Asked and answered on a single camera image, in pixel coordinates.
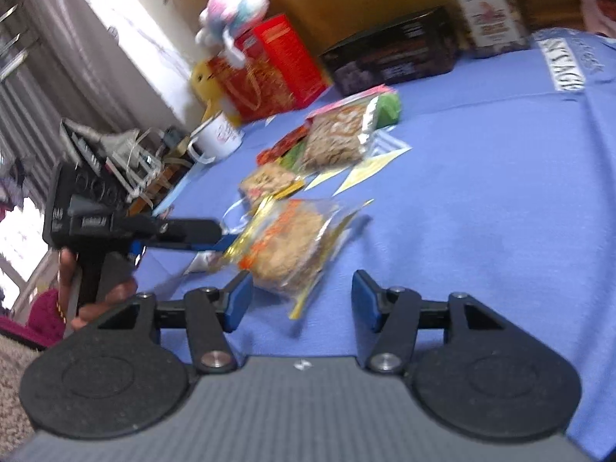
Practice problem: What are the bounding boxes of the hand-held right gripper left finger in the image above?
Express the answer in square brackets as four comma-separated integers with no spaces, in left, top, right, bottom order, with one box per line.
[99,269,254,374]

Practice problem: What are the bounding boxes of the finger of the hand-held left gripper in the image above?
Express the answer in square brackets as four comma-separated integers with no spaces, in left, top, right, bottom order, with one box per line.
[127,235,241,257]
[156,218,223,250]

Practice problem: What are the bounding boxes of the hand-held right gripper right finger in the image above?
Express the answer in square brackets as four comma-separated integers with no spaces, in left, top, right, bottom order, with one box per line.
[351,269,501,375]

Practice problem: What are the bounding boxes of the large clear cracker packet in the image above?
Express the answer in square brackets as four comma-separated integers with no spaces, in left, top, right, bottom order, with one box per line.
[226,196,375,319]

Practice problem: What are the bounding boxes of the green snack packet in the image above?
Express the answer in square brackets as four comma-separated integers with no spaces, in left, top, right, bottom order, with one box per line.
[373,90,403,131]

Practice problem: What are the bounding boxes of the person's left hand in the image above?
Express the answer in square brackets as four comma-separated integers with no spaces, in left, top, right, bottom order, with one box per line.
[57,249,139,332]

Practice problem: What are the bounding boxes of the grey electronic device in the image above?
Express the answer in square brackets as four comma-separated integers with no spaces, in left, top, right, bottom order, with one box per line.
[59,117,167,205]

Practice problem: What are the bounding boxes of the small tan snack packet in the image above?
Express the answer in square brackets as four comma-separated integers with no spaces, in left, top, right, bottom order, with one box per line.
[239,162,305,209]

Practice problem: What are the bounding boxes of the white enamel mug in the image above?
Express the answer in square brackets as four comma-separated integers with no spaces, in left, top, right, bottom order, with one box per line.
[186,110,245,165]

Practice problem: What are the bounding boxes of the magenta cloth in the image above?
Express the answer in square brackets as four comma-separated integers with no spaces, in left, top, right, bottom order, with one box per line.
[0,288,67,350]

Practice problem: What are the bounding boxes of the red snack packet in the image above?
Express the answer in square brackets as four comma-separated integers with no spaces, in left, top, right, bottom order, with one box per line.
[256,124,313,167]

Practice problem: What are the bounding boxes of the grey curtain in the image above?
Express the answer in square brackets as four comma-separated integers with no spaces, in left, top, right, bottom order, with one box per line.
[0,0,145,198]

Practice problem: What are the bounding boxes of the yellow plush toy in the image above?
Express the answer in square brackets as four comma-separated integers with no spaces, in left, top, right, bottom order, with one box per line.
[191,57,242,127]

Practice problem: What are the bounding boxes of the clear grain snack packet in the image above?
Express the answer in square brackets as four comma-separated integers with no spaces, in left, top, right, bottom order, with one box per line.
[301,85,388,173]

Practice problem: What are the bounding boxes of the red cardboard box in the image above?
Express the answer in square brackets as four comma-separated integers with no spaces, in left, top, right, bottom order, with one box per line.
[211,13,334,122]

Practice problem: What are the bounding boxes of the pink white plush toy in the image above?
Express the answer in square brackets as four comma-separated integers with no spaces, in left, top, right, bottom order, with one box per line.
[195,0,271,67]

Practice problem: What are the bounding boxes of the black printed box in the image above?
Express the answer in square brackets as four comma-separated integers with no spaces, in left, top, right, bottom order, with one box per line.
[319,6,459,98]

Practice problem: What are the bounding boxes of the nut jar with gold lid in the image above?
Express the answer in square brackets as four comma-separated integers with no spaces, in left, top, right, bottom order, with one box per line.
[441,0,531,59]

